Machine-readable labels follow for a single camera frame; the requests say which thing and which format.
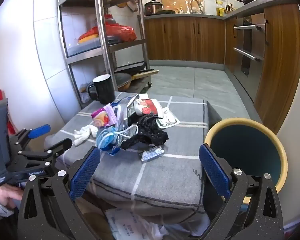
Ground grey checked blanket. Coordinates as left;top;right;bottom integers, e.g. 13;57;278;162
44;91;212;212

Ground kitchen faucet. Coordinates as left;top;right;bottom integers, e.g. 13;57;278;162
190;0;205;14

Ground white tissue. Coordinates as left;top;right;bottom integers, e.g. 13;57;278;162
73;124;99;146

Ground small silver foil packet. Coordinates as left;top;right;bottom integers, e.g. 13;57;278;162
141;146;165;163

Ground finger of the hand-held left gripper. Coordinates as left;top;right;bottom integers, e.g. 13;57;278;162
11;124;51;153
17;137;73;170

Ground tall wooden cabinet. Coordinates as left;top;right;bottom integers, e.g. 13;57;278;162
254;4;300;135

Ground metal chair with items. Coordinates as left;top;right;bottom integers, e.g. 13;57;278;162
56;0;154;103

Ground blue face mask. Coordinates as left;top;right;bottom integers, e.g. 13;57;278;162
96;124;140;156

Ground grey countertop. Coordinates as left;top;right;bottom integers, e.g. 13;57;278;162
144;0;298;20

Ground red plastic bag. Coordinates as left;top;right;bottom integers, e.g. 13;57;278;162
78;22;137;43

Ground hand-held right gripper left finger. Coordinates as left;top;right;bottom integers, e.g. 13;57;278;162
17;146;102;240

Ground dark frying pan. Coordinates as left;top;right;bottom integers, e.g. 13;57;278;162
104;62;147;92

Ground black plastic bag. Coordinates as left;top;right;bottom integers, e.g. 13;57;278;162
120;114;169;150

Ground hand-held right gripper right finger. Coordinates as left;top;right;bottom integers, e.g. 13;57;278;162
189;144;284;240

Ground white sachet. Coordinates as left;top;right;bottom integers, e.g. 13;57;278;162
155;106;181;129

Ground person's left hand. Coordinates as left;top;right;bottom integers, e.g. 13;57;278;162
0;184;24;209

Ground wooden cutting board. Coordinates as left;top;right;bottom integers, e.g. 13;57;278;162
131;68;159;80

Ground rice cooker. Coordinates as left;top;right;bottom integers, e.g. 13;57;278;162
144;0;164;16

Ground wooden base cabinets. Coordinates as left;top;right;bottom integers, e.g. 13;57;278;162
144;15;234;67

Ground pink snack packet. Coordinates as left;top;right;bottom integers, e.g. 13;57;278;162
91;105;117;128

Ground stainless steel oven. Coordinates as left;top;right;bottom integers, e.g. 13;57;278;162
231;12;268;103

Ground crushed paper bowl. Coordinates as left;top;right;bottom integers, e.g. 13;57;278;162
134;98;166;118

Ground blue bin with yellow rim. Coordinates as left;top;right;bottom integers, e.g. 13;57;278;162
204;117;288;194

